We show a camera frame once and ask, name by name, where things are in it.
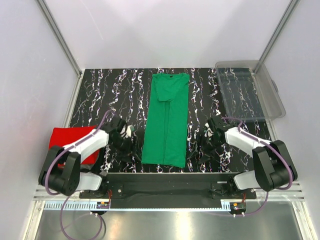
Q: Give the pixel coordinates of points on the right aluminium frame post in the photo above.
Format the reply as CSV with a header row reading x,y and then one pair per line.
x,y
290,9

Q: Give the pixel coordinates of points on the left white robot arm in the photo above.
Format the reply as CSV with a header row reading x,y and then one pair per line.
x,y
61,171

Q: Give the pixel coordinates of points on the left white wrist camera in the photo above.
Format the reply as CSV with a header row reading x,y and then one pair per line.
x,y
127,131

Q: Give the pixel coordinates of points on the left aluminium frame post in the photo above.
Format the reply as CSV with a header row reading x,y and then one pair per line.
x,y
44,8

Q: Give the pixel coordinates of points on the left orange connector box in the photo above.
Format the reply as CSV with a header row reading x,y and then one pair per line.
x,y
103,205

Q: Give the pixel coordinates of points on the clear plastic bin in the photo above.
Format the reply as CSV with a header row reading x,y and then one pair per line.
x,y
248,92

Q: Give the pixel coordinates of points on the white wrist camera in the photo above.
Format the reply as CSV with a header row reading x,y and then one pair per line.
x,y
208,132
127,131

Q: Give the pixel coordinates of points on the green t shirt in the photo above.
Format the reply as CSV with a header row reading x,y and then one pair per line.
x,y
165,137

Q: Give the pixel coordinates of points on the red folded t shirt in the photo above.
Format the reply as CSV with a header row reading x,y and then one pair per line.
x,y
64,136

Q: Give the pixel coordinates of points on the grey folded t shirt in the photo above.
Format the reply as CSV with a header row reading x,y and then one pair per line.
x,y
87,166

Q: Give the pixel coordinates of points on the aluminium frame post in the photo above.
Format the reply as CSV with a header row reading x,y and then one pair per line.
x,y
290,9
44,8

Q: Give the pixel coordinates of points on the aluminium frame rail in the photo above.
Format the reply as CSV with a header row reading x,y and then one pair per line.
x,y
218,191

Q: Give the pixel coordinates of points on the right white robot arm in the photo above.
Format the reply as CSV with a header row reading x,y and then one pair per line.
x,y
273,168

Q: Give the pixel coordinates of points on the orange connector box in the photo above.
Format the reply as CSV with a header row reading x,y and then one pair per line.
x,y
103,205
238,206

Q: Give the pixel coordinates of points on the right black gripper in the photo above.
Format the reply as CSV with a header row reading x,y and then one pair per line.
x,y
207,152

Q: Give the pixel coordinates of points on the black marbled table mat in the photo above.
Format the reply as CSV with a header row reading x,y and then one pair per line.
x,y
127,93

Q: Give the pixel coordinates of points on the right orange connector box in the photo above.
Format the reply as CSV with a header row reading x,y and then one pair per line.
x,y
238,206

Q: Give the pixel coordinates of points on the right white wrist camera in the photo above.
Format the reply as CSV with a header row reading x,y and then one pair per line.
x,y
208,132

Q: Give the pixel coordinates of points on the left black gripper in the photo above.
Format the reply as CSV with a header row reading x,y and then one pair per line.
x,y
128,151

